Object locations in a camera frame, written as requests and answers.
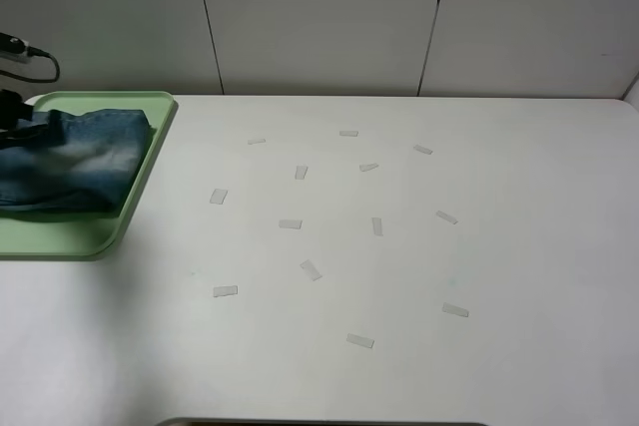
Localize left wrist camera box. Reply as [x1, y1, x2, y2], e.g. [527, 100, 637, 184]
[0, 33, 30, 63]

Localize clear tape strip back right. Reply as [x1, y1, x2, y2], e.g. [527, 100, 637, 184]
[413, 145, 433, 155]

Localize clear tape strip front right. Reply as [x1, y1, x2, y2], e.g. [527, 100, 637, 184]
[442, 302, 469, 318]

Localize clear tape strip upright right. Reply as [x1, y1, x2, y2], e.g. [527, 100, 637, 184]
[371, 217, 383, 236]

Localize black left camera cable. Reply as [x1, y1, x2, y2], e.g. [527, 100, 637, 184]
[0, 46, 61, 84]

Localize green plastic tray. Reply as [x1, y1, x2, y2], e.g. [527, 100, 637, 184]
[1, 91, 178, 260]

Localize clear tape strip front centre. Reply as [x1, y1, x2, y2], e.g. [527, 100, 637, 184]
[346, 333, 374, 349]

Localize clear tape strip front left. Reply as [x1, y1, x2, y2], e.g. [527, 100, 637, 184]
[213, 285, 239, 298]

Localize clear tape strip curled centre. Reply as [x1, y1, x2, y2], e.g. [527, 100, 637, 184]
[359, 163, 379, 173]

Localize clear tape strip right middle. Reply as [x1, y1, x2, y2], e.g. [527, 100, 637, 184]
[436, 211, 458, 224]

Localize clear tape strip upright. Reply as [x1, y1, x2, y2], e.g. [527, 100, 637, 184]
[295, 166, 309, 181]
[371, 217, 383, 236]

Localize clear tape strip left middle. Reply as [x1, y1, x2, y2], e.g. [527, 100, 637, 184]
[210, 189, 228, 205]

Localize clear tape strip tilted centre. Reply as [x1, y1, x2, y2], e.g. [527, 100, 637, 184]
[300, 260, 322, 281]

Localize clear tape strip upright centre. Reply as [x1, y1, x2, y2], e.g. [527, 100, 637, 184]
[295, 166, 309, 181]

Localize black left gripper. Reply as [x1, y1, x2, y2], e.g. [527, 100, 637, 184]
[1, 89, 34, 142]

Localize children's blue denim shorts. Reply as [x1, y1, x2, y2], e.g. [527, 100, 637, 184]
[1, 109, 152, 213]

